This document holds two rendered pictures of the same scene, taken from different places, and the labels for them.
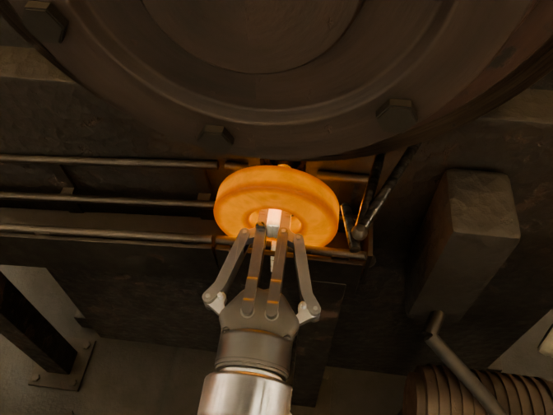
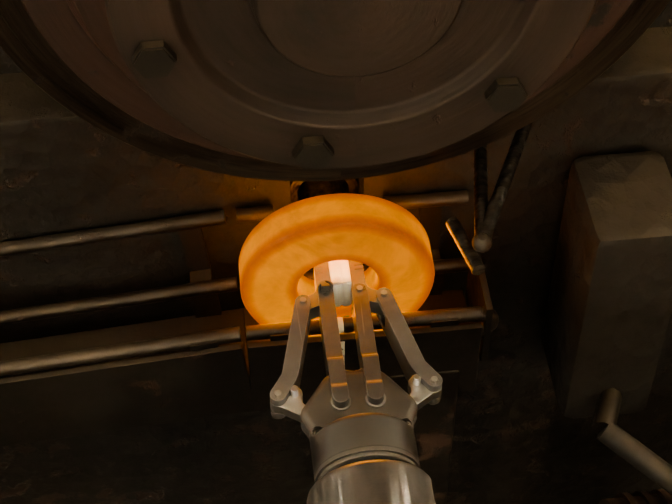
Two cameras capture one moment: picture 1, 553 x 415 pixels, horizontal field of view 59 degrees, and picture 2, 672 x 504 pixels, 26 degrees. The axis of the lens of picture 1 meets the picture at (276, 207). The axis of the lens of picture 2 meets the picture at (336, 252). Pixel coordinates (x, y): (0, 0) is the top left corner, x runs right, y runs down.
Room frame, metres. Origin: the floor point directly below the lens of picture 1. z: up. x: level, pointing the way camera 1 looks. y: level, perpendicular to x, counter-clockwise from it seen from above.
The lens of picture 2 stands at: (-0.39, 0.18, 1.62)
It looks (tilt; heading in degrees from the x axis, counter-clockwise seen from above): 48 degrees down; 346
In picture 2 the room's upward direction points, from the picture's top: straight up
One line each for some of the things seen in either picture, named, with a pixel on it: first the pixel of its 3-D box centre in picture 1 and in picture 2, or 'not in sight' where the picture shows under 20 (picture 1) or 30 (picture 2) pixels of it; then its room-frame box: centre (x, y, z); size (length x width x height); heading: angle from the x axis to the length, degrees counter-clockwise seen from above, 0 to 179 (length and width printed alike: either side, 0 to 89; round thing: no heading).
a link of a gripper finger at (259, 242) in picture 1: (254, 272); (332, 354); (0.26, 0.02, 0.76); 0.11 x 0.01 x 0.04; 174
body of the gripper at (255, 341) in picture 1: (257, 333); (360, 429); (0.19, 0.02, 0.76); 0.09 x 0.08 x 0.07; 173
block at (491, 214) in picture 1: (452, 251); (609, 287); (0.33, -0.23, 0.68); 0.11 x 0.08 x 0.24; 173
